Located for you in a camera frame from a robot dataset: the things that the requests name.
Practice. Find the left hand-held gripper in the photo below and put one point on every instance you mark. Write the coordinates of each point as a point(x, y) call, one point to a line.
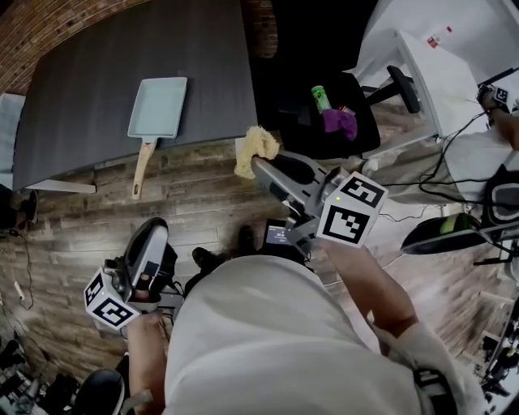
point(108, 306)

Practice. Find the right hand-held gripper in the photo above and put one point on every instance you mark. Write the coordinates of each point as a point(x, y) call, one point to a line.
point(348, 215)

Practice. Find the yellow fluffy scrubbing cloth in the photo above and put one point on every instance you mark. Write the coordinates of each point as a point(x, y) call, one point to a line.
point(254, 142)

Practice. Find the pale blue rectangular pan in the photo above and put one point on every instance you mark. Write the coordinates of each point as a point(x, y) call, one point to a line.
point(159, 105)

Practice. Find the person's right forearm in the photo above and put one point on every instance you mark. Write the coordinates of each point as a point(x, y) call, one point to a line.
point(365, 279)

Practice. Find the person's left forearm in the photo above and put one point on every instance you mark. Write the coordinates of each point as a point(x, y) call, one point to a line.
point(146, 356)

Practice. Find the another person's forearm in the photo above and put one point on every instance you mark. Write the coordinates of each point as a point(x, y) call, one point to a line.
point(507, 125)

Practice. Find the small black screen device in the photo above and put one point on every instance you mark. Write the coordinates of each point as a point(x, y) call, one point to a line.
point(277, 234)

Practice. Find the black office chair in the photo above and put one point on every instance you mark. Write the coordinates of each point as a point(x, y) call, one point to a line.
point(324, 138)

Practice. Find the black round stool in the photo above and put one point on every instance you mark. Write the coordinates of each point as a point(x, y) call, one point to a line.
point(99, 389)

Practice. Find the purple cloth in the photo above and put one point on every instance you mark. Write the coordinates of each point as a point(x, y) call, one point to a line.
point(340, 123)

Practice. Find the black seat with green patch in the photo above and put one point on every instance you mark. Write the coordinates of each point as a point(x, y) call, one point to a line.
point(442, 233)

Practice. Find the person's black shoe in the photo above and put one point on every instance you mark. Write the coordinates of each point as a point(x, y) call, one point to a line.
point(208, 257)
point(247, 237)

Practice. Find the green drink can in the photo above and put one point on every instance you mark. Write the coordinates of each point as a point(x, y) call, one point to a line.
point(321, 98)

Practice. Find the person's white shirt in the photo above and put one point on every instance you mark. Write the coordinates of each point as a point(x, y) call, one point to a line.
point(267, 344)

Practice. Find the white desk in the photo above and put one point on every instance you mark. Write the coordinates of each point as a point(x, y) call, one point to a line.
point(450, 73)

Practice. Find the pale blue cushion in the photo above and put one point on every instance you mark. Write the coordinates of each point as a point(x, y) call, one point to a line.
point(9, 138)

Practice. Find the clear bottle with red label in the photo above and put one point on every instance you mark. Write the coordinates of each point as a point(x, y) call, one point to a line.
point(438, 36)

